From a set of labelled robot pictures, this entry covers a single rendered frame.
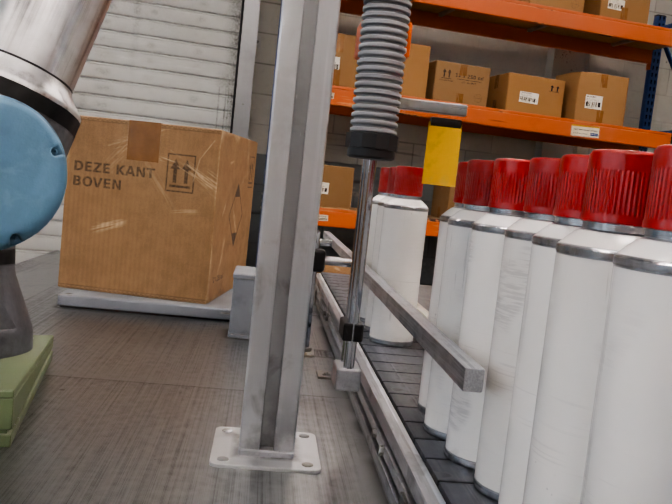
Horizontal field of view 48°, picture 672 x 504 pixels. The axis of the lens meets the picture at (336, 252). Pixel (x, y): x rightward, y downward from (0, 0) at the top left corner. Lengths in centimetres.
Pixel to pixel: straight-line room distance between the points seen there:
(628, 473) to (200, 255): 93
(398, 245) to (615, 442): 56
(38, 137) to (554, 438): 43
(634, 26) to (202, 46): 273
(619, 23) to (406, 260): 443
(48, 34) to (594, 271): 46
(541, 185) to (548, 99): 459
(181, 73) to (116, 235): 383
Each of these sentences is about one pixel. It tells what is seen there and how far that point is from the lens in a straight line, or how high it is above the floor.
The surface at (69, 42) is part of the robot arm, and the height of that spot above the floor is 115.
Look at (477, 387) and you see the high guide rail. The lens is 44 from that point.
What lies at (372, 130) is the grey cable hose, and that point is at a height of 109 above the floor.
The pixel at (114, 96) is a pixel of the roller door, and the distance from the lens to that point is 498.
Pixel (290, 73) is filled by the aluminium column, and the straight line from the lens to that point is 59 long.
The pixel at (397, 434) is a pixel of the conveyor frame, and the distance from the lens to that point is 57.
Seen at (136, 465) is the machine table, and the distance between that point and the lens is 61.
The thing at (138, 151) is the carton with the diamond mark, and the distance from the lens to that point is 120.
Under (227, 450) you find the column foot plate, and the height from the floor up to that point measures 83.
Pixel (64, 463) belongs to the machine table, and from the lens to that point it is 61.
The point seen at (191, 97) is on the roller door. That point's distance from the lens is 497.
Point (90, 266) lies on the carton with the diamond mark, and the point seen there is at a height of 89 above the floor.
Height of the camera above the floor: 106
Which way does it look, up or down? 5 degrees down
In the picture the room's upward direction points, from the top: 6 degrees clockwise
